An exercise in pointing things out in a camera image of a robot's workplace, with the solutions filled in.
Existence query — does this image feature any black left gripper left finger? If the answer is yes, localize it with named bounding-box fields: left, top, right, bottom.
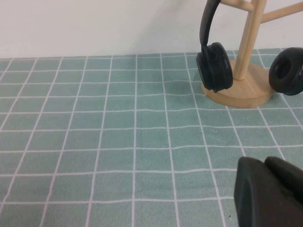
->
left=233, top=156, right=303, bottom=227

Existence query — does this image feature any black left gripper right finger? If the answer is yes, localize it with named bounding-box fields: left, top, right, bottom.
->
left=264, top=156, right=303, bottom=206

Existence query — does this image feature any light wooden headphone stand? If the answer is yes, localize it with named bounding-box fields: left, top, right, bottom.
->
left=202, top=0, right=303, bottom=109

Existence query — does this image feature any black over-ear headphones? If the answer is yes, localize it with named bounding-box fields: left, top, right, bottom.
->
left=196, top=0, right=303, bottom=96

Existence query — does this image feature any green white-grid tablecloth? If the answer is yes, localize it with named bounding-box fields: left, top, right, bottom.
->
left=0, top=48, right=303, bottom=227

